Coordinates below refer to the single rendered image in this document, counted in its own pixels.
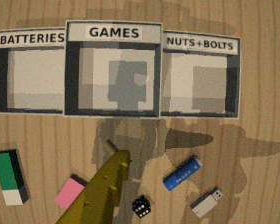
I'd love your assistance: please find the black die with white pips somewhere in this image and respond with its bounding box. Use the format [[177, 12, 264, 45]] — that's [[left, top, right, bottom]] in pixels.
[[132, 196, 151, 218]]

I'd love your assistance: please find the blue battery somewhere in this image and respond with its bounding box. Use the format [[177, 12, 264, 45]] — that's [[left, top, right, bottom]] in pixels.
[[163, 156, 203, 191]]

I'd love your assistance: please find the beige usb stick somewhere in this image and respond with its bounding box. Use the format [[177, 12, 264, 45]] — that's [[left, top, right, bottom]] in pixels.
[[190, 188, 223, 218]]

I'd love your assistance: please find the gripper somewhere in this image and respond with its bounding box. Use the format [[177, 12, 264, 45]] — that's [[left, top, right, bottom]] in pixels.
[[55, 150, 130, 224]]

